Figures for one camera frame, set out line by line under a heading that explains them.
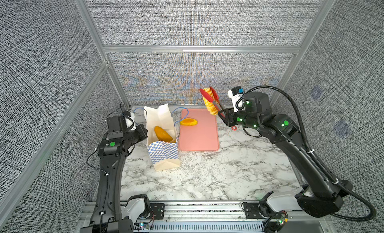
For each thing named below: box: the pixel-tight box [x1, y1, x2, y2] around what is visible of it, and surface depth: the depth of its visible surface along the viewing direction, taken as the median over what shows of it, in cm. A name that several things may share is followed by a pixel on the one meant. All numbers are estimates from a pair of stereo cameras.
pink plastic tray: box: [178, 108, 219, 152], surface depth 105 cm
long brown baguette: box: [154, 126, 176, 143], surface depth 95 cm
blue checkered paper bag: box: [144, 103, 181, 172], surface depth 81 cm
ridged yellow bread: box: [202, 87, 218, 116], surface depth 71 cm
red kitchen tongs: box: [199, 86, 226, 118], surface depth 70 cm
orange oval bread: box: [180, 117, 198, 126], surface depth 108 cm
